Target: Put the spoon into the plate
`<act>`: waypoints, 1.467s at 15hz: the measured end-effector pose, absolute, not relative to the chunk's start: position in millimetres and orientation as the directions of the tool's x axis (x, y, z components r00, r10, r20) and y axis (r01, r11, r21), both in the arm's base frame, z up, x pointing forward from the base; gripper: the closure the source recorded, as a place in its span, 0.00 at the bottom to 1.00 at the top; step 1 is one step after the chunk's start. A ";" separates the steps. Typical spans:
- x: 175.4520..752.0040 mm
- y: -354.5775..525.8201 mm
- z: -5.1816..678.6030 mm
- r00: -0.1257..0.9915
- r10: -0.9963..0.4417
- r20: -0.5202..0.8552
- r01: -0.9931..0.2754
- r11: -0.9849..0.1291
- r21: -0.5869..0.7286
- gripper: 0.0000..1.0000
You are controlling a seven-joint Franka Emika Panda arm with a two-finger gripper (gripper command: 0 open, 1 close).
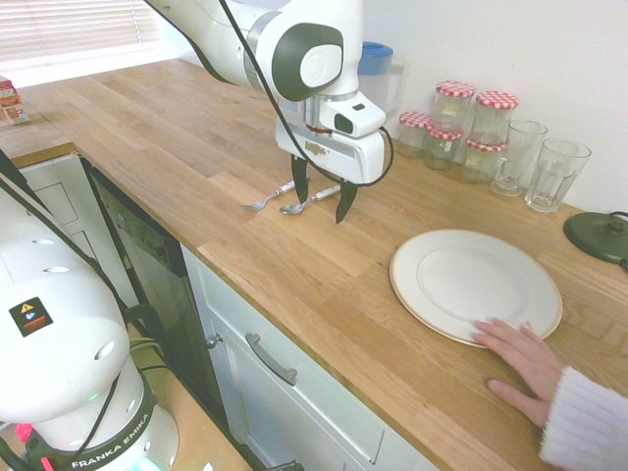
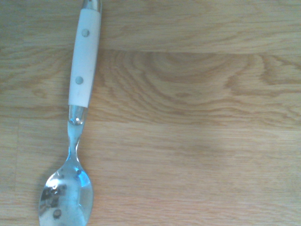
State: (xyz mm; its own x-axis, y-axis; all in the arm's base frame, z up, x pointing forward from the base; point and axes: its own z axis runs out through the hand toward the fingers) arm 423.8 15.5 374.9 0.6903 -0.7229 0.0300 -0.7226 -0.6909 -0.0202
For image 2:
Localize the white-handled metal spoon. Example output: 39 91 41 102
38 0 103 226

